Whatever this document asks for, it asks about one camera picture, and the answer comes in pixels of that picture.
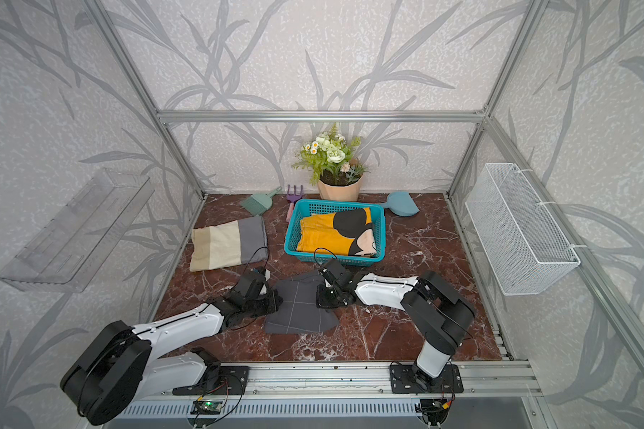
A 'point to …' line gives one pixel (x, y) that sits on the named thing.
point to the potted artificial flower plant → (327, 161)
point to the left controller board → (206, 407)
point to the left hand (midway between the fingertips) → (284, 301)
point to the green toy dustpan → (258, 204)
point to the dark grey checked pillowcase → (299, 312)
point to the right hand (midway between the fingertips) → (315, 301)
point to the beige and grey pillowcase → (228, 243)
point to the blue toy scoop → (401, 203)
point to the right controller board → (434, 408)
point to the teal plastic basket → (304, 208)
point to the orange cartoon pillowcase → (347, 231)
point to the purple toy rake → (292, 198)
